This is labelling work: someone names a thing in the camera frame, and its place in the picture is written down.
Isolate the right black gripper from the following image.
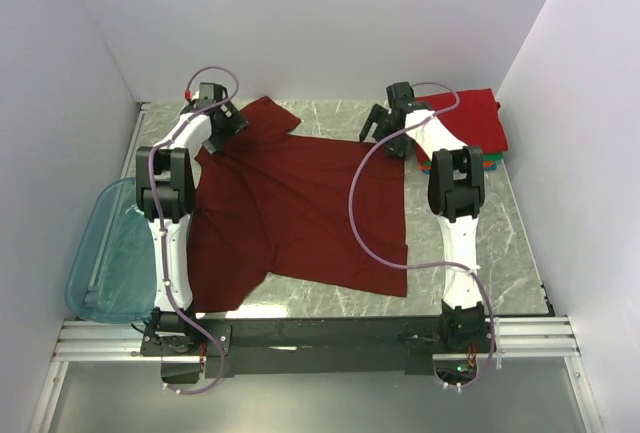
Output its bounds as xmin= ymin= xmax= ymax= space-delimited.
xmin=359 ymin=104 xmax=409 ymax=159

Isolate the dark red t shirt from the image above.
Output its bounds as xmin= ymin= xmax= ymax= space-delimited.
xmin=187 ymin=97 xmax=408 ymax=313

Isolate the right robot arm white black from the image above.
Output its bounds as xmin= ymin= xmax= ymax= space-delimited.
xmin=348 ymin=82 xmax=492 ymax=352

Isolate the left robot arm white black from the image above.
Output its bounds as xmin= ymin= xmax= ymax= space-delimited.
xmin=135 ymin=82 xmax=248 ymax=356

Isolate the folded red t shirt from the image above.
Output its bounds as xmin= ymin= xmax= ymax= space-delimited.
xmin=409 ymin=89 xmax=509 ymax=162

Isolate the folded green t shirt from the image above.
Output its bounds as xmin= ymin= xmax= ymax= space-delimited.
xmin=484 ymin=153 xmax=503 ymax=162

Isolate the folded orange t shirt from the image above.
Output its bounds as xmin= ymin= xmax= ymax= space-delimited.
xmin=420 ymin=161 xmax=497 ymax=172

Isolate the teal transparent plastic bin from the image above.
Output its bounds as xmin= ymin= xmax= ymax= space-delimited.
xmin=65 ymin=177 xmax=156 ymax=324

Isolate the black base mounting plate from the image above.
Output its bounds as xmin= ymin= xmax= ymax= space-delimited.
xmin=140 ymin=314 xmax=495 ymax=384

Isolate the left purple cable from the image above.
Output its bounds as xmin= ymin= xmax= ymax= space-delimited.
xmin=148 ymin=65 xmax=240 ymax=397

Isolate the purple cable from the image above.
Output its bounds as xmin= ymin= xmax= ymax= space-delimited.
xmin=148 ymin=65 xmax=240 ymax=397
xmin=347 ymin=81 xmax=499 ymax=394

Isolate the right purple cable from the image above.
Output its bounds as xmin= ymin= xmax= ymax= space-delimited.
xmin=347 ymin=81 xmax=499 ymax=394

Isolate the aluminium rail frame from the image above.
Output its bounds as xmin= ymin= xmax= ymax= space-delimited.
xmin=29 ymin=100 xmax=601 ymax=433

